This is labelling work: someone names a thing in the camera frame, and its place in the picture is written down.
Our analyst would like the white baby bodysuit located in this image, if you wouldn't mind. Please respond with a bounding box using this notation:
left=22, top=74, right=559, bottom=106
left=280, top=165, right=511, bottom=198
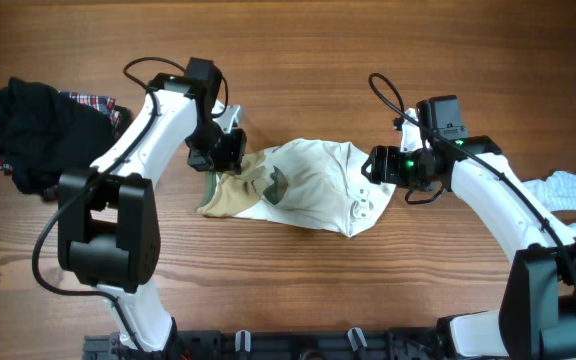
left=197, top=138, right=396, bottom=237

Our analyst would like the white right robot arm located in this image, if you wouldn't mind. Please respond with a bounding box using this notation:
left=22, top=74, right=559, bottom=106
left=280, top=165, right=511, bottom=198
left=361, top=95, right=576, bottom=359

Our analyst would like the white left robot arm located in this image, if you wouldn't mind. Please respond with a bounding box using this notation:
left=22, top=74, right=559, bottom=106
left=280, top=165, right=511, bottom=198
left=50, top=58, right=246, bottom=359

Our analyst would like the red plaid garment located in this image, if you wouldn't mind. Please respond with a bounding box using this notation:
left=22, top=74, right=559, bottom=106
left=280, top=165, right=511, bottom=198
left=0, top=90, right=132, bottom=199

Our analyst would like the black folded garment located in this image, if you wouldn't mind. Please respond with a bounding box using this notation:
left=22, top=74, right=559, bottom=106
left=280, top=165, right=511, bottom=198
left=0, top=77, right=117, bottom=196

